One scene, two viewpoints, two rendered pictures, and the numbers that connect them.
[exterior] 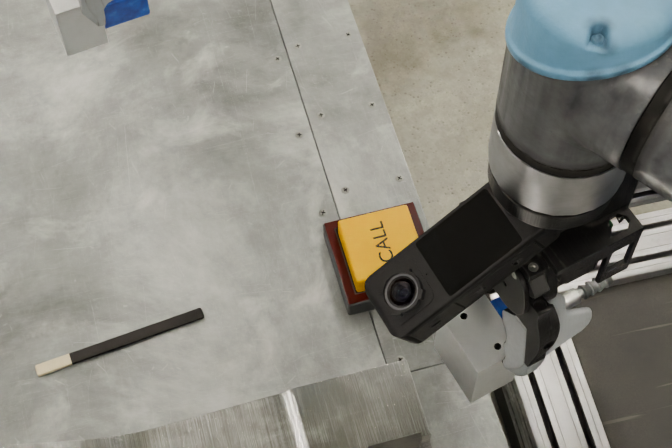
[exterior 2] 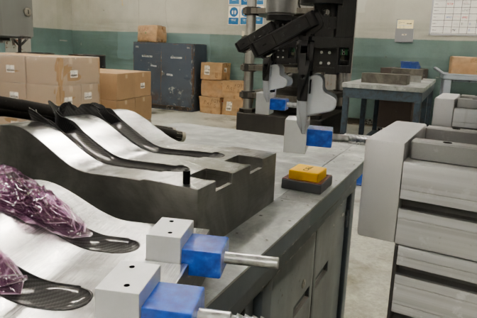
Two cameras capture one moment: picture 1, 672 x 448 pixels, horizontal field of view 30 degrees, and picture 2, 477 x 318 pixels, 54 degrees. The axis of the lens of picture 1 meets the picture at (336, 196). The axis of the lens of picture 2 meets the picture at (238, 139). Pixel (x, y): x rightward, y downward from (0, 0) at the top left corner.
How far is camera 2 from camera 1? 89 cm
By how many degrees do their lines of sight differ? 57
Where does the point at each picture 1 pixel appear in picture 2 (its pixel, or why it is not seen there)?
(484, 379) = (289, 131)
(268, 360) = not seen: hidden behind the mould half
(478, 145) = not seen: outside the picture
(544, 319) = (302, 59)
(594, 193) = not seen: outside the picture
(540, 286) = (304, 42)
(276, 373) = not seen: hidden behind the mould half
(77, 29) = (260, 102)
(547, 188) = not seen: outside the picture
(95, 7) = (265, 87)
